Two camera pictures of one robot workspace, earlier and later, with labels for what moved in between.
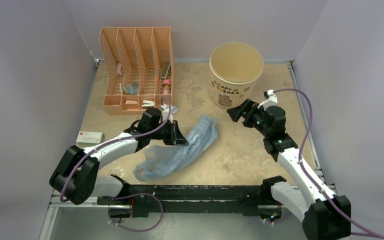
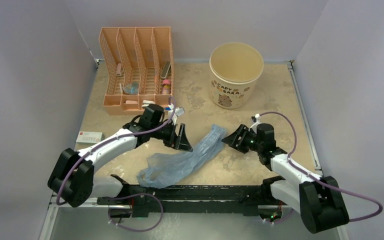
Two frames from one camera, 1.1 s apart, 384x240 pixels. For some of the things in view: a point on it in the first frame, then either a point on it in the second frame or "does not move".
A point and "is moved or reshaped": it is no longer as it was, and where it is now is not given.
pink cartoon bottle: [166, 89] does not move
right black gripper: [236, 113] → [232, 140]
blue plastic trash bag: [163, 160] is moved or reshaped
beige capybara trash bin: [234, 69] does not move
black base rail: [150, 200] does not move
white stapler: [146, 104] does not move
